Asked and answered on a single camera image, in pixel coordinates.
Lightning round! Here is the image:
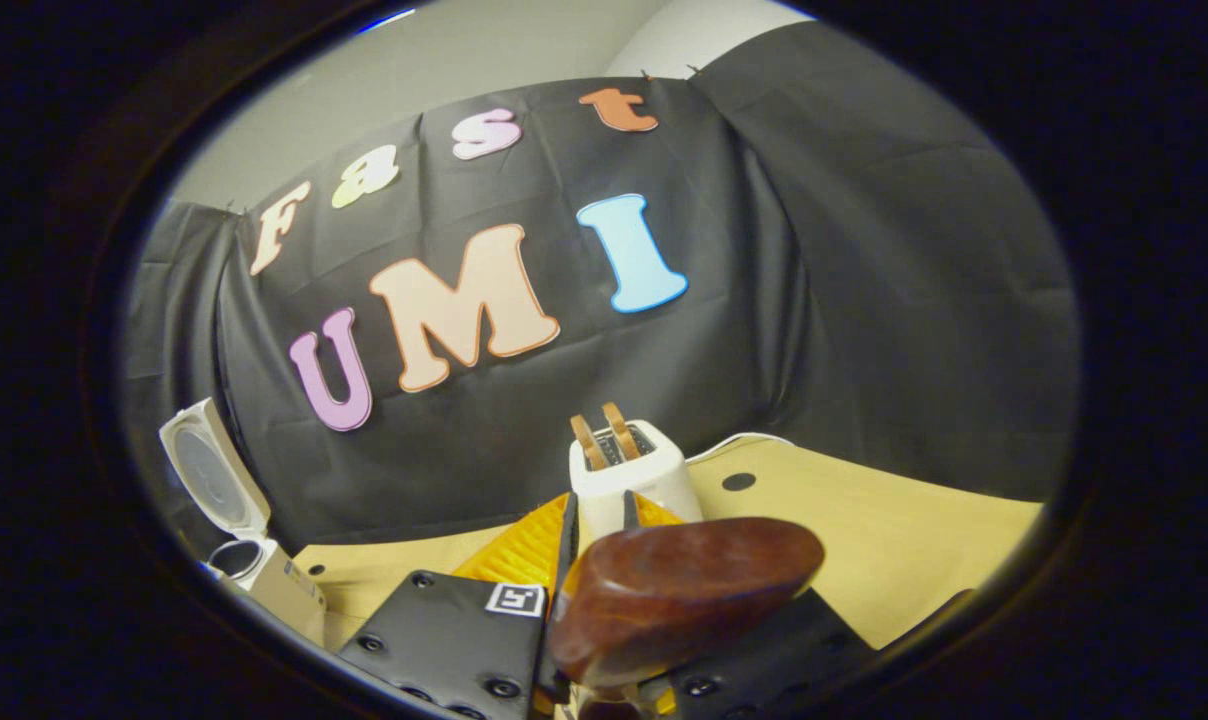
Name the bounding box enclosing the white toaster cable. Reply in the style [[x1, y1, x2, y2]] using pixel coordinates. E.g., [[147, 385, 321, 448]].
[[686, 432, 795, 463]]

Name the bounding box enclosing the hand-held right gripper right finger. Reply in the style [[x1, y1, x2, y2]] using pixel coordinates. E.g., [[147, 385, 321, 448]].
[[622, 490, 880, 720]]

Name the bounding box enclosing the white toaster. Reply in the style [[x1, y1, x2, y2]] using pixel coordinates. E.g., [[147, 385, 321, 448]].
[[568, 420, 703, 541]]

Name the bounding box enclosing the brown wooden spoon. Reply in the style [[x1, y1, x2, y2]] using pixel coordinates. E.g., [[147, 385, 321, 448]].
[[549, 517, 825, 689]]

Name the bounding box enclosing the brown toast slice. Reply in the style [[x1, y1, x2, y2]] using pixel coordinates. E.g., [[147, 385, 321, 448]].
[[570, 414, 610, 471], [602, 402, 642, 461]]

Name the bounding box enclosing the black backdrop cloth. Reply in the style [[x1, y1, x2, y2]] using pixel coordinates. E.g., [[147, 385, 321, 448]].
[[122, 22, 1080, 561]]

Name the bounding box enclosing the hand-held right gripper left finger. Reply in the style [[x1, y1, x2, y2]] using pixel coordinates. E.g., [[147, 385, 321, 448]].
[[336, 492, 580, 720]]

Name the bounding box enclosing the white rice cooker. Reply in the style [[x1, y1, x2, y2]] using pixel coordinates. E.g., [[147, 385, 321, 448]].
[[159, 398, 327, 646]]

